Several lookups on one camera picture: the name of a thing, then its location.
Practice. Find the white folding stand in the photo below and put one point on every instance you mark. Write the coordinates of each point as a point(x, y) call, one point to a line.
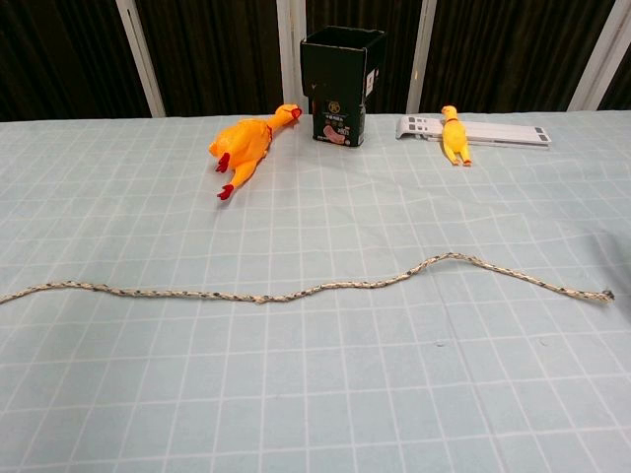
point(508, 133)

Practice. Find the small yellow rubber chicken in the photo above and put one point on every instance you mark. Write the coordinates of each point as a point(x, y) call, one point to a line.
point(453, 138)

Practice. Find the white frame post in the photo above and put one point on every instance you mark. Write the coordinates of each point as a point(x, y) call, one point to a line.
point(291, 49)
point(421, 59)
point(140, 59)
point(601, 54)

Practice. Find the light blue checked tablecloth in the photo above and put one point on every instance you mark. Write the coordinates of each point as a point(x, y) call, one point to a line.
point(315, 394)

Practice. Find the large orange rubber chicken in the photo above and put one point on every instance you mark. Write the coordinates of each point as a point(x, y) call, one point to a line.
point(241, 143)

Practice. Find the black open cardboard box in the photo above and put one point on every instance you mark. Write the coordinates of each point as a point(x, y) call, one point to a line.
point(335, 88)

